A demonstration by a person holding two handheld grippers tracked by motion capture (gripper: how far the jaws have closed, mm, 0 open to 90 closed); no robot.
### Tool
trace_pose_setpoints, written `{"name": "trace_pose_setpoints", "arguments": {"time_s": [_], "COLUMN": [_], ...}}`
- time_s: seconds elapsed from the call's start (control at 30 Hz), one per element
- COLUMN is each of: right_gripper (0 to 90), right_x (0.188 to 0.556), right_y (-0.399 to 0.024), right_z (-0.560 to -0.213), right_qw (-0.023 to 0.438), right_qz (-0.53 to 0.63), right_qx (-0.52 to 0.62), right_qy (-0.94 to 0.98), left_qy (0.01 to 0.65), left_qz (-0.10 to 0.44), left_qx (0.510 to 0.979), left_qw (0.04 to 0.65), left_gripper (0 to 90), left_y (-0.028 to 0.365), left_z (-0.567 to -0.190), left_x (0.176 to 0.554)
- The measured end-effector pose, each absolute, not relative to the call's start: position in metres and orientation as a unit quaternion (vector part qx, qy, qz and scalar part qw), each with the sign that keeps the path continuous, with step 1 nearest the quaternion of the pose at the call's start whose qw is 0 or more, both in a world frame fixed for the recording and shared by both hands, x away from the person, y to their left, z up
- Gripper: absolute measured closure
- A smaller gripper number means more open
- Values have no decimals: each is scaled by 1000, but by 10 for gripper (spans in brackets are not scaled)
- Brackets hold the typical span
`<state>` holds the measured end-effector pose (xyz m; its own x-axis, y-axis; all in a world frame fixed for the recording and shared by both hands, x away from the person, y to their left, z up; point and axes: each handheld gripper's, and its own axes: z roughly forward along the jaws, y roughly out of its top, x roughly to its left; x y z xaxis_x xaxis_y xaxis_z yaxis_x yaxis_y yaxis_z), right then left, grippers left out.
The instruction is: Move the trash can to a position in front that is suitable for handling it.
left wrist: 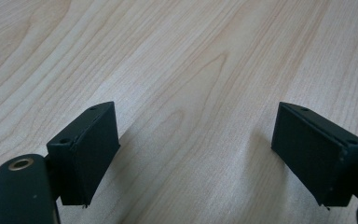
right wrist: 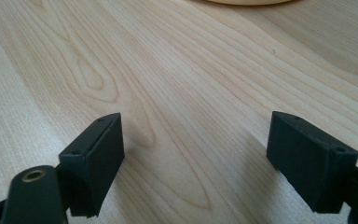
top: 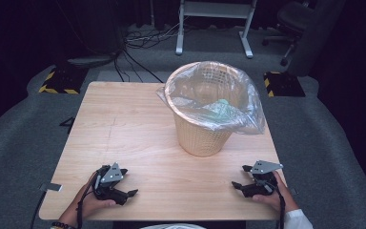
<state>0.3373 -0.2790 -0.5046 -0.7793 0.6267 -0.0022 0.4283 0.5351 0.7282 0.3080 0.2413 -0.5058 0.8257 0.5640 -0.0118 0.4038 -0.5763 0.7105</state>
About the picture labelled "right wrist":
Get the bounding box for cream round plate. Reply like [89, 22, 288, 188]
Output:
[205, 0, 293, 7]

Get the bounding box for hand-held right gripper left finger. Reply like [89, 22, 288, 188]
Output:
[58, 112, 126, 218]

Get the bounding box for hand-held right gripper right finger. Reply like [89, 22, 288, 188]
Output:
[266, 110, 358, 215]

